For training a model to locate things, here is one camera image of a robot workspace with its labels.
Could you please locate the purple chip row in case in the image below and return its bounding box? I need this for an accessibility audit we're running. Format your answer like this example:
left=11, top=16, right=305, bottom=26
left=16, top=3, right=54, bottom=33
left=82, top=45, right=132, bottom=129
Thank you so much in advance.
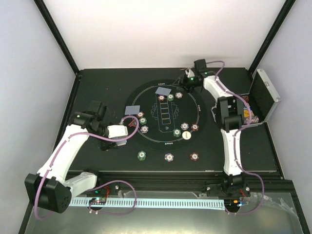
left=244, top=116, right=259, bottom=125

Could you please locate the orange yellow card box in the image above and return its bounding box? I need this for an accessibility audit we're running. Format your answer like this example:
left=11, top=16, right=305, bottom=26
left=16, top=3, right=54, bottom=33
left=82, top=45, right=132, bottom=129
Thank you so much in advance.
left=244, top=108, right=254, bottom=118

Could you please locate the brown poker chip stack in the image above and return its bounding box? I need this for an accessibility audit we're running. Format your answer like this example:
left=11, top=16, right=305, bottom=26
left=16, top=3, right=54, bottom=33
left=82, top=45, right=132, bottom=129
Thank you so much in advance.
left=190, top=153, right=199, bottom=161

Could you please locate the aluminium poker case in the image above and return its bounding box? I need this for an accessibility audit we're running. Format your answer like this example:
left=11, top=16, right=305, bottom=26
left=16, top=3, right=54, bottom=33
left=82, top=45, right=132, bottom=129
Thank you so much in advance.
left=203, top=69, right=281, bottom=132

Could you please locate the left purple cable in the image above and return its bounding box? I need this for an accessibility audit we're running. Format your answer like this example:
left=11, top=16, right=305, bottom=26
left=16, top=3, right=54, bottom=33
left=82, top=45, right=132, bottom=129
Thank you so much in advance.
left=34, top=116, right=137, bottom=220

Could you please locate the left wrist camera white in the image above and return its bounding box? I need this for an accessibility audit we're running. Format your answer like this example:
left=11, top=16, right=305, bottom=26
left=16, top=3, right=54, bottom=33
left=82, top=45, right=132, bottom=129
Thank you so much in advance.
left=107, top=125, right=128, bottom=139

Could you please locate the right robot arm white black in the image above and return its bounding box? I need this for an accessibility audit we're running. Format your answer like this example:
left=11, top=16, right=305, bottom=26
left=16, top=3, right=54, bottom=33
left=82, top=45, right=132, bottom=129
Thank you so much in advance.
left=177, top=59, right=244, bottom=196

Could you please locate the red white chip top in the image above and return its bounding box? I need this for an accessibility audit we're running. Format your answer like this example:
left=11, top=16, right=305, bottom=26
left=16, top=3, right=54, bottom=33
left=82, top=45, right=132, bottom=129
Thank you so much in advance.
left=158, top=95, right=165, bottom=101

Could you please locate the blue card seat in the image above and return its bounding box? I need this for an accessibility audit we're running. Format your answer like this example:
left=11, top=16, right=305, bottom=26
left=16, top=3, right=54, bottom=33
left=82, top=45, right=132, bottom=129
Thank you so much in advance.
left=155, top=87, right=171, bottom=96
left=124, top=105, right=140, bottom=116

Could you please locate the blue card top seat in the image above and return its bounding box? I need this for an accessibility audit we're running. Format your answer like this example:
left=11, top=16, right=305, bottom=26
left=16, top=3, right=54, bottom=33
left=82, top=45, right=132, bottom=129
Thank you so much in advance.
left=155, top=87, right=171, bottom=96

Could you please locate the round black poker mat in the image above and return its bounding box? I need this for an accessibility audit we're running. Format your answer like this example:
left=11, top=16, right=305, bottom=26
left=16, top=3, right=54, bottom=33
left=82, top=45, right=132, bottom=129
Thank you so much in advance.
left=125, top=79, right=207, bottom=151

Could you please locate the red white chip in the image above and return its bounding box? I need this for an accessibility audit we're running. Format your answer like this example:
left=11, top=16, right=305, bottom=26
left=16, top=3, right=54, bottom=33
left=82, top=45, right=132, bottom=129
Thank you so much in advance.
left=158, top=95, right=165, bottom=101
left=191, top=124, right=199, bottom=131
left=137, top=112, right=144, bottom=118

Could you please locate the white dealer button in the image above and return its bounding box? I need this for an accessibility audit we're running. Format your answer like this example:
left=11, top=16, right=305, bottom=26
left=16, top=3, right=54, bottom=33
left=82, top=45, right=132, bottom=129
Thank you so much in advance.
left=182, top=131, right=192, bottom=140

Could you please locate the green poker chip stack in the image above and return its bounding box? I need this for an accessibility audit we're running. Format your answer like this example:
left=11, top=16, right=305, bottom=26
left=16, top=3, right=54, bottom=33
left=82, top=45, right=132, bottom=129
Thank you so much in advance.
left=137, top=151, right=146, bottom=161

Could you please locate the blue playing card deck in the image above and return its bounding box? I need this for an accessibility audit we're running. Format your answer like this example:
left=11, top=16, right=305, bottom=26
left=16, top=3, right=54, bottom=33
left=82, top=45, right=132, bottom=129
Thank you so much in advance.
left=116, top=140, right=127, bottom=147

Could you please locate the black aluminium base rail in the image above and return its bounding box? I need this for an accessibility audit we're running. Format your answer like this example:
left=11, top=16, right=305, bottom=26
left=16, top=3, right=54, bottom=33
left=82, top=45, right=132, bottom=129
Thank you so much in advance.
left=75, top=170, right=252, bottom=195

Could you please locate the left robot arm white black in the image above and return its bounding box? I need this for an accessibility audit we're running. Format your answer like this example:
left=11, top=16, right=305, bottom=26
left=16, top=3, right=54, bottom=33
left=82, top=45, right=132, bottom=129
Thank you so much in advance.
left=25, top=101, right=128, bottom=213

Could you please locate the white perforated strip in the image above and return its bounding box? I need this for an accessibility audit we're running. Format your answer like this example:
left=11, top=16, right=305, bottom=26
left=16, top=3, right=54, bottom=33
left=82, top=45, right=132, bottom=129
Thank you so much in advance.
left=69, top=197, right=225, bottom=210

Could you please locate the red triangular marker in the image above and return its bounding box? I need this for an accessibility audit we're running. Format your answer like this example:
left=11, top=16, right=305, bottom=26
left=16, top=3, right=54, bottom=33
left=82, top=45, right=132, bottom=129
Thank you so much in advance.
left=128, top=119, right=137, bottom=127

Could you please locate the green chip mat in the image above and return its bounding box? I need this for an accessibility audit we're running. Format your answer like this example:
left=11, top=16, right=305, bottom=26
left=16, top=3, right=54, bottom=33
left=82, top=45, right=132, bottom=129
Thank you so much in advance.
left=173, top=129, right=181, bottom=137

